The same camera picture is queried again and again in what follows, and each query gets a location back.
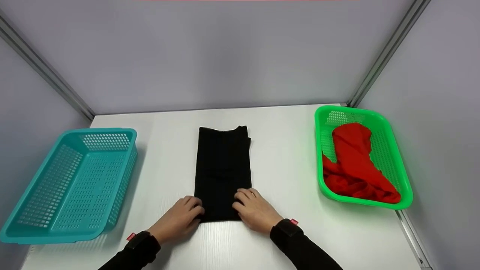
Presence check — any person's left forearm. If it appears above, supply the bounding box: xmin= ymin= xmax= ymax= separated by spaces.
xmin=98 ymin=236 xmax=161 ymax=270

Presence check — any red cloth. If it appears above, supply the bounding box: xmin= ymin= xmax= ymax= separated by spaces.
xmin=322 ymin=122 xmax=402 ymax=204

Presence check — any black wrist band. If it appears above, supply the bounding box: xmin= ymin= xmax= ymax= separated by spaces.
xmin=276 ymin=218 xmax=303 ymax=237
xmin=125 ymin=231 xmax=152 ymax=251

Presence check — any green plastic basket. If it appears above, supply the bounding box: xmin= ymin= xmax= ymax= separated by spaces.
xmin=314 ymin=105 xmax=414 ymax=210

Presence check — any black cloth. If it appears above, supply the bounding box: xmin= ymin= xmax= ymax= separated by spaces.
xmin=194 ymin=126 xmax=252 ymax=223

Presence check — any teal plastic basket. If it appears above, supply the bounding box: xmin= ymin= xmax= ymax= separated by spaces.
xmin=0 ymin=128 xmax=138 ymax=245

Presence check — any person's right forearm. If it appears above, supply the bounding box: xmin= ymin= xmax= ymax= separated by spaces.
xmin=270 ymin=225 xmax=344 ymax=270

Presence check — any person's right hand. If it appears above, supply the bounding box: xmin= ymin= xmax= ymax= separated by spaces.
xmin=232 ymin=188 xmax=284 ymax=236

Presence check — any person's left hand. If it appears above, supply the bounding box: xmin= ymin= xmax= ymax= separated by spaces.
xmin=147 ymin=195 xmax=205 ymax=246

